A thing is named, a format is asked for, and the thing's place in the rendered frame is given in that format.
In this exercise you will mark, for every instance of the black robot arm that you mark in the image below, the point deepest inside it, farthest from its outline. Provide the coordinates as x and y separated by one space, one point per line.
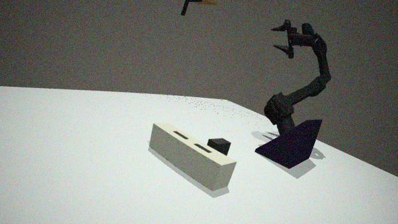
281 104

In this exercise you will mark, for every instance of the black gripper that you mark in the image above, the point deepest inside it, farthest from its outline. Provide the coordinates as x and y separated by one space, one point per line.
296 39

